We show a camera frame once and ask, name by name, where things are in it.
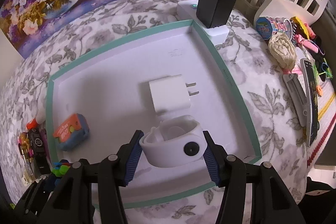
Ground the white watch strap loop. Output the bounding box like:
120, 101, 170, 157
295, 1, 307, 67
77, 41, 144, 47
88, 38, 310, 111
139, 114, 205, 168

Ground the orange blue utility knife toy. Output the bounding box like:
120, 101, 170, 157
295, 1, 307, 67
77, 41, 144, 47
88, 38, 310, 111
53, 113, 90, 151

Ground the brown pink puppy toy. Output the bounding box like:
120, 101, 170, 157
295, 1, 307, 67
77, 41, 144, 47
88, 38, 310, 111
18, 132, 33, 158

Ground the silver hair clip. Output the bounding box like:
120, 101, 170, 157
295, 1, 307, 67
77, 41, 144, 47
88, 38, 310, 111
282, 73, 308, 127

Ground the white wall charger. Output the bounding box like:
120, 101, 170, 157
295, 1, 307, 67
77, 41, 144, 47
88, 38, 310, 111
149, 75, 199, 115

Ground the beige mesh roll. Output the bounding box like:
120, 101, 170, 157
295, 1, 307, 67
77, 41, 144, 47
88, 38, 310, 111
268, 33, 297, 71

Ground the white power strip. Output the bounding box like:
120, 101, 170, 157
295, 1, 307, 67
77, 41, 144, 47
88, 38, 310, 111
176, 0, 230, 47

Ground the grey floral tablecloth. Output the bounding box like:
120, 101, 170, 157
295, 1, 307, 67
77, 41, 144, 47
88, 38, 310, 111
0, 0, 310, 224

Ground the orange glue bottle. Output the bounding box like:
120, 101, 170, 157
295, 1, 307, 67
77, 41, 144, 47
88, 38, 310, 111
26, 114, 46, 131

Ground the colourful block puzzle cube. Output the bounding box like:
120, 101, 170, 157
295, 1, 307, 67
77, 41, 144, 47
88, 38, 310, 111
52, 159, 71, 186

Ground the teal shallow tray box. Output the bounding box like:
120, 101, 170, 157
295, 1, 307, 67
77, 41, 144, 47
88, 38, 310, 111
45, 19, 263, 209

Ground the black power adapter plugged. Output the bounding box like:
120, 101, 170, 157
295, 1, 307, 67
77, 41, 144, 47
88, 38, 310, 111
196, 0, 236, 28

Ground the purple lighter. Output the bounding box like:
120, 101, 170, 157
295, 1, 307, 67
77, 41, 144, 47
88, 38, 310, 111
40, 129, 52, 166

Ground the black toy car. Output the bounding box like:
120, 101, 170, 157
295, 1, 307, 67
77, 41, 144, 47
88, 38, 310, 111
28, 128, 51, 174

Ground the pile of colourful hair accessories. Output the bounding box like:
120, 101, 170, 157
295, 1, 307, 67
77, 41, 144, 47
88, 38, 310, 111
290, 16, 333, 82

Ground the striped crochet mat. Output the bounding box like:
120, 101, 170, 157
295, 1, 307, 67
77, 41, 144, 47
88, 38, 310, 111
306, 80, 336, 170

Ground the colourful washi tape roll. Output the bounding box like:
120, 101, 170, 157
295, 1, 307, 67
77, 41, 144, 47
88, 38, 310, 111
256, 16, 293, 40

